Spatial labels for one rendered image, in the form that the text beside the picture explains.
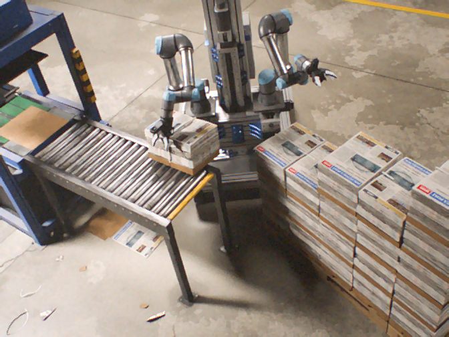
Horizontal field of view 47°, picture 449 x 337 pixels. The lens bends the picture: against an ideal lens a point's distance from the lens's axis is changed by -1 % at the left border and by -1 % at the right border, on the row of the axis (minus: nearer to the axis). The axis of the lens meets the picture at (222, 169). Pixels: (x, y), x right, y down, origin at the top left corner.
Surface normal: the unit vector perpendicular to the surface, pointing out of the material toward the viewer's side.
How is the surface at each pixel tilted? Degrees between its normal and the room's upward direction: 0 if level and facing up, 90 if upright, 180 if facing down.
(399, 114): 0
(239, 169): 0
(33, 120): 0
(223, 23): 90
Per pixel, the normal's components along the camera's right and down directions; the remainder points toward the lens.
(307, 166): -0.14, -0.73
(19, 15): 0.81, 0.31
